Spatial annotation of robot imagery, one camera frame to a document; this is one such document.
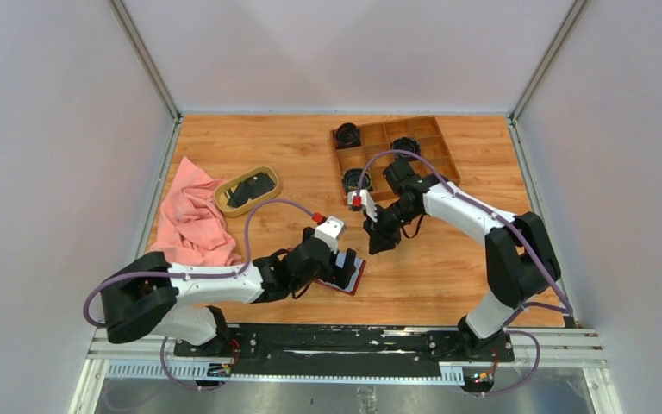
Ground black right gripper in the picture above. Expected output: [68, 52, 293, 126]
[364, 200, 421, 255]

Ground red card holder wallet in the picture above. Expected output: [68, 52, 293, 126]
[315, 248, 366, 296]

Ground black cards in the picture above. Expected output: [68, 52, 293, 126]
[225, 172, 277, 209]

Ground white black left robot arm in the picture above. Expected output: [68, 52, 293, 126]
[98, 228, 365, 356]

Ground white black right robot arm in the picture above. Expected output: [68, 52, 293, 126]
[347, 158, 563, 361]

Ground black gold rolled item front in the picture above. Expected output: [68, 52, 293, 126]
[341, 168, 373, 194]

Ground wooden compartment tray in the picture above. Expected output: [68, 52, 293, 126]
[325, 116, 460, 204]

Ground black rolled item middle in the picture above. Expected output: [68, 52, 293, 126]
[391, 136, 421, 160]

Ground black rolled item back left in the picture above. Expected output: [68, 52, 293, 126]
[333, 122, 361, 149]

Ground yellow oval tray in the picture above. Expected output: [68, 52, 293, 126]
[215, 166, 282, 218]

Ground pink cloth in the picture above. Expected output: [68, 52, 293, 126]
[148, 157, 241, 267]

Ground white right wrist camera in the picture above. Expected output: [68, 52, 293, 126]
[347, 189, 378, 223]

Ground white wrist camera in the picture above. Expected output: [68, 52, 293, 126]
[313, 216, 346, 254]
[347, 189, 378, 223]

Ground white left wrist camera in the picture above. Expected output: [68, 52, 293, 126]
[313, 216, 346, 254]

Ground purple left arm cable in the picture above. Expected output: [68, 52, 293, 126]
[82, 198, 323, 329]

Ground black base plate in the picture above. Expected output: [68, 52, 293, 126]
[173, 323, 516, 380]

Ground aluminium front rail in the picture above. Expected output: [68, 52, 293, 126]
[88, 323, 607, 386]

